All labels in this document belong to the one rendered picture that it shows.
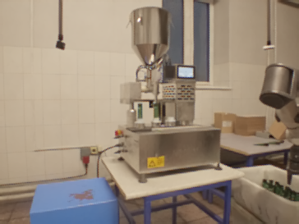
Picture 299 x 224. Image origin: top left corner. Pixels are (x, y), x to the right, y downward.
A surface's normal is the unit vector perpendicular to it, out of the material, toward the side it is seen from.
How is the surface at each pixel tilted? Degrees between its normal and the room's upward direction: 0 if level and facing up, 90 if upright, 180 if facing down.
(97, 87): 90
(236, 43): 90
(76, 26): 90
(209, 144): 90
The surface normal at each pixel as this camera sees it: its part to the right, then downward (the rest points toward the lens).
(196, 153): 0.38, 0.06
